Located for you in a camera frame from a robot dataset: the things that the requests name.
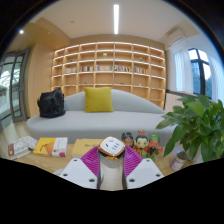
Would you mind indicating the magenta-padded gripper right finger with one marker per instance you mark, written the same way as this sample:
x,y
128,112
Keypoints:
x,y
146,171

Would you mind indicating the white and red book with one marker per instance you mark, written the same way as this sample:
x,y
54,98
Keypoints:
x,y
21,146

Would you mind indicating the three-figure colourful figurine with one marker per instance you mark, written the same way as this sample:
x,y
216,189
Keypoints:
x,y
141,143

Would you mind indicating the black bag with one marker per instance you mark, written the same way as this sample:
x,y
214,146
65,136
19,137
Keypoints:
x,y
51,104

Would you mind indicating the white air conditioner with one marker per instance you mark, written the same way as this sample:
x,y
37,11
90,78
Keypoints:
x,y
176,36

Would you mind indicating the white curtain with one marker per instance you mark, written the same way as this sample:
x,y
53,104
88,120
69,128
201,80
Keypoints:
x,y
217,81
182,71

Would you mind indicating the dark-framed window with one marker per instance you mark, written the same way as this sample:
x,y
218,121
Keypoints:
x,y
200,73

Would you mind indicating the yellow cushion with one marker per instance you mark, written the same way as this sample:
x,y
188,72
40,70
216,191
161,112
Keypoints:
x,y
98,99

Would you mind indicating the wooden shelf unit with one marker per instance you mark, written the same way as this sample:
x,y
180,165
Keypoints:
x,y
108,56

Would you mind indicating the round ceiling spotlight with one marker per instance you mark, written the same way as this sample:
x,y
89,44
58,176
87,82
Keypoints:
x,y
21,31

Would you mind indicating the grey curved sofa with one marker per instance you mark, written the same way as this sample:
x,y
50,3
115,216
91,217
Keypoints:
x,y
100,125

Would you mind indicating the white gold-banded cube charger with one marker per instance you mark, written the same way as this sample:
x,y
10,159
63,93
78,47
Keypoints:
x,y
111,146

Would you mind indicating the glass door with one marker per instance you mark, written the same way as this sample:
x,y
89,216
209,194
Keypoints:
x,y
15,88

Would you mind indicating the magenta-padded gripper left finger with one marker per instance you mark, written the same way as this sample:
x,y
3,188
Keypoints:
x,y
75,171

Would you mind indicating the green potted plant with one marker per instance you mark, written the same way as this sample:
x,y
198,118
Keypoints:
x,y
196,123

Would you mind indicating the long ceiling light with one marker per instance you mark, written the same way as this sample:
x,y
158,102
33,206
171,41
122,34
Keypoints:
x,y
116,18

